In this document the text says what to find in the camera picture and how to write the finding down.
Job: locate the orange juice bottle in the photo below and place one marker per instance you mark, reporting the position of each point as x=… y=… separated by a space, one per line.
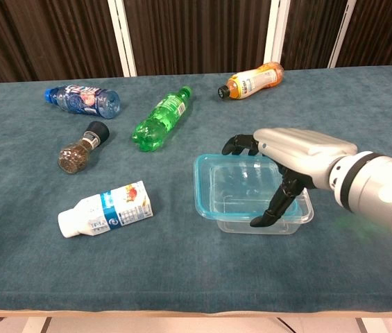
x=251 y=81

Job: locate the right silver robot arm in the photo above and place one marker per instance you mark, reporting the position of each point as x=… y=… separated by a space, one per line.
x=379 y=187

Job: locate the teal table cloth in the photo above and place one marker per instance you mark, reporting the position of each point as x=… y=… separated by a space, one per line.
x=43 y=263

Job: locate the glass pepper grinder black cap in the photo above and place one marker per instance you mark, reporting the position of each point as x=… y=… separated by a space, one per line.
x=74 y=156

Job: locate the white milk bottle blue label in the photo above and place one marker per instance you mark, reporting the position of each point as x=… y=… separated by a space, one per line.
x=112 y=208

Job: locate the green plastic soda bottle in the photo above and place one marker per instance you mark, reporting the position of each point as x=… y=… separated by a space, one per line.
x=157 y=121

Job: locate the white partition post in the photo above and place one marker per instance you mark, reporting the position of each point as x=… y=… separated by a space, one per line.
x=342 y=34
x=277 y=34
x=121 y=34

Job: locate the teal container lid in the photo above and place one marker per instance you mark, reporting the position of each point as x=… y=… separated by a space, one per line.
x=202 y=187

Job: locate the clear plastic container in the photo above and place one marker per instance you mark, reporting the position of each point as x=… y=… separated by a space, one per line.
x=244 y=227

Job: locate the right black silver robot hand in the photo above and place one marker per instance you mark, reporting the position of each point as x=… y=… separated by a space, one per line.
x=306 y=149

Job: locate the white table leg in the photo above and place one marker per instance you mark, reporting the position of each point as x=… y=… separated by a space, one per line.
x=372 y=326
x=36 y=326

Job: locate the blue plastic drink bottle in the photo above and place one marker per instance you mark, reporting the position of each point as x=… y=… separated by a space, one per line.
x=81 y=100

